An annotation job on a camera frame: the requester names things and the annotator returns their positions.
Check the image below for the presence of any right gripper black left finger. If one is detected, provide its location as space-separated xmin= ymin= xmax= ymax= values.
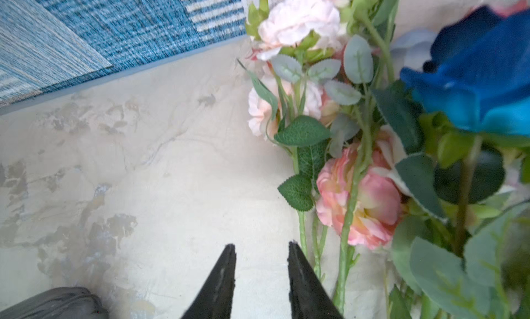
xmin=182 ymin=244 xmax=237 ymax=319

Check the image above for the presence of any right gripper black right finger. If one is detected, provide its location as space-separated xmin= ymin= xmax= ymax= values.
xmin=288 ymin=241 xmax=343 ymax=319

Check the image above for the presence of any red ribbed glass vase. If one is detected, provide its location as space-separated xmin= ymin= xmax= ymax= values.
xmin=1 ymin=287 xmax=110 ymax=319

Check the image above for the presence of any blue rose stem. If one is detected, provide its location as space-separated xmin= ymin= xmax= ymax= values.
xmin=400 ymin=6 xmax=529 ymax=256

